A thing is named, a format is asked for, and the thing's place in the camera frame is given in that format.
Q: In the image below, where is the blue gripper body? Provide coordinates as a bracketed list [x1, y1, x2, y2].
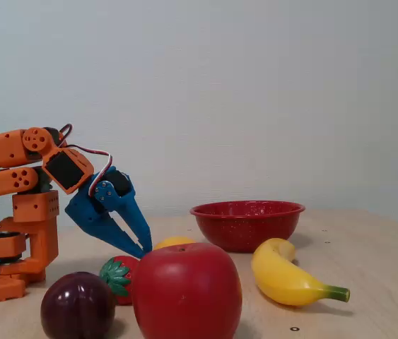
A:
[64, 165, 136, 227]

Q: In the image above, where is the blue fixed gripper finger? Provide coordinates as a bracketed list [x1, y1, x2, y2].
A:
[77, 213, 147, 260]

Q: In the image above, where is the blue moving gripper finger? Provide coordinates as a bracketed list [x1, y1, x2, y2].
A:
[93, 180, 154, 253]

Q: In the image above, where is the yellow toy banana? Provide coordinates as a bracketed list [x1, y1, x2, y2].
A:
[251, 237, 351, 307]

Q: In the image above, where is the red speckled bowl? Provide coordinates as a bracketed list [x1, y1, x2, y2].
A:
[189, 200, 306, 254]

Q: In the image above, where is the red toy strawberry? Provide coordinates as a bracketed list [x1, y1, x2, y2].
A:
[99, 255, 141, 307]

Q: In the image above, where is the yellow orange toy fruit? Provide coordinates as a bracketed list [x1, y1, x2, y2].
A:
[153, 235, 197, 251]

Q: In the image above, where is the purple toy plum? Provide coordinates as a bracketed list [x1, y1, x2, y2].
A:
[40, 271, 117, 339]

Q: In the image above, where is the red toy apple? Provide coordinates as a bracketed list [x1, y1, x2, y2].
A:
[131, 242, 243, 339]

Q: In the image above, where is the white red servo cable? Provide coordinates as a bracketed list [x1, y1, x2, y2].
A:
[58, 123, 114, 196]

